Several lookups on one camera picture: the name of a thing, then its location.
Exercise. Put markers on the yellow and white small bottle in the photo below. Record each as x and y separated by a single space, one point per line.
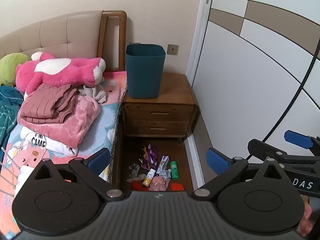
149 177

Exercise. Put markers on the white printed shirt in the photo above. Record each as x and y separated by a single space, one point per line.
55 146

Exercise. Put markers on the beige wall switch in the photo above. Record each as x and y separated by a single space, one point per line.
172 49

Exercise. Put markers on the pale printed wrapper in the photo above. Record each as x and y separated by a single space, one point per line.
165 174

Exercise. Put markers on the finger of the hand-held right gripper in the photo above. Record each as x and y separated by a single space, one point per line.
265 149
297 139

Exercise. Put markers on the red paper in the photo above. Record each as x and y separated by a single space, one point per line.
177 187

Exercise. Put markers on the green plush toy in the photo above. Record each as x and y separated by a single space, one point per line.
10 67

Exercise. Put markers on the wooden nightstand drawer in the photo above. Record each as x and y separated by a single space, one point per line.
157 128
160 112

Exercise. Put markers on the grey cloth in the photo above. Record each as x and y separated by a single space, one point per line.
96 92

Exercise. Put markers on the teal plastic trash bin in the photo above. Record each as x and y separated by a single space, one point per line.
145 72

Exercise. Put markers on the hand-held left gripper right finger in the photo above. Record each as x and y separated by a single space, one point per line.
218 160

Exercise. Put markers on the beige crumpled wrapper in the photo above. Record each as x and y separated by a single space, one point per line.
136 178

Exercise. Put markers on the purple snack bag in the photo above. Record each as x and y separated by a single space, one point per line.
150 157

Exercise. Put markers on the white flat object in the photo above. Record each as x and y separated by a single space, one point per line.
25 176

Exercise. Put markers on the pink fleece blanket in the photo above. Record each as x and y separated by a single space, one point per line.
77 122

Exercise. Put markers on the person's right hand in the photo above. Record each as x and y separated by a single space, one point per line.
307 217

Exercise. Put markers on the pink crumpled tissue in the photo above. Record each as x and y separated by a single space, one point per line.
158 183

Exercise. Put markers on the wooden nightstand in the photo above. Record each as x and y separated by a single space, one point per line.
170 90

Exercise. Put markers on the pink plush bear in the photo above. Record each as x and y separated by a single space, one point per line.
65 72

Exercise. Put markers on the mauve folded clothes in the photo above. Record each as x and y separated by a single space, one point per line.
47 105

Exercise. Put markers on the white and brown wardrobe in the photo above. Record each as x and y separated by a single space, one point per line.
250 70

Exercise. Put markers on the beige upholstered headboard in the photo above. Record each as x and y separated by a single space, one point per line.
57 32

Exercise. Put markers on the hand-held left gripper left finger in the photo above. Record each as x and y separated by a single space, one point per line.
98 159

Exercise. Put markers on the green small bottle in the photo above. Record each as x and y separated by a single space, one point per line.
174 170

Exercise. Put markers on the white blue tube packet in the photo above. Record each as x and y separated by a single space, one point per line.
163 163

